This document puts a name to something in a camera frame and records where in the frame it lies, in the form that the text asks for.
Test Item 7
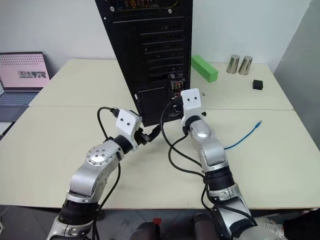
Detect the open grey laptop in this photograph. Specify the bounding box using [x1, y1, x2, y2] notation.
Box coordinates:
[0, 51, 51, 109]

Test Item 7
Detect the silver metal cup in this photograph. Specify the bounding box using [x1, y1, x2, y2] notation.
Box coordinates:
[237, 55, 254, 76]
[225, 54, 242, 74]

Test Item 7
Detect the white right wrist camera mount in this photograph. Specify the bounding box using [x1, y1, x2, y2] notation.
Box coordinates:
[180, 87, 204, 126]

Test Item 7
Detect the blue ethernet cable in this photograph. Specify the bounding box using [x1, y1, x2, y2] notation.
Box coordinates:
[223, 120, 263, 151]

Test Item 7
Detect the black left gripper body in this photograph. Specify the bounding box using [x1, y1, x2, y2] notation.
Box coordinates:
[133, 126, 152, 146]

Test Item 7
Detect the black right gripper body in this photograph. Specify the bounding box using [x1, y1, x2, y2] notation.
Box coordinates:
[170, 96, 185, 119]

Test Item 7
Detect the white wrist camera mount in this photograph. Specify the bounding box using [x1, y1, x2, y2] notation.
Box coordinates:
[180, 87, 204, 126]
[115, 108, 142, 152]

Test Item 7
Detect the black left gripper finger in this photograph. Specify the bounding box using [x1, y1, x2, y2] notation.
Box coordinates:
[146, 123, 162, 143]

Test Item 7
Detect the black bag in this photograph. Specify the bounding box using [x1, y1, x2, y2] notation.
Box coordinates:
[283, 208, 320, 240]

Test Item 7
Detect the small black cube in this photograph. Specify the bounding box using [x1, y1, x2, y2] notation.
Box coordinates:
[251, 79, 265, 91]

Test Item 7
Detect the green rectangular block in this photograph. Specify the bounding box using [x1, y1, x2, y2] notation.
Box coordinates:
[191, 54, 219, 83]

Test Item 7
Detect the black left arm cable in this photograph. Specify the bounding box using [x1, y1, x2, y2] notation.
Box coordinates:
[90, 106, 122, 240]

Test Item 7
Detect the grey partition panel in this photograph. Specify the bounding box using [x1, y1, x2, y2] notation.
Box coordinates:
[273, 0, 320, 152]

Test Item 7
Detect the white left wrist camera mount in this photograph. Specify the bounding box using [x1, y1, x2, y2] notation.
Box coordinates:
[115, 108, 142, 152]

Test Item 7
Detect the black computer tower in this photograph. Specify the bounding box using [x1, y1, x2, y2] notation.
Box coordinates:
[94, 0, 193, 127]

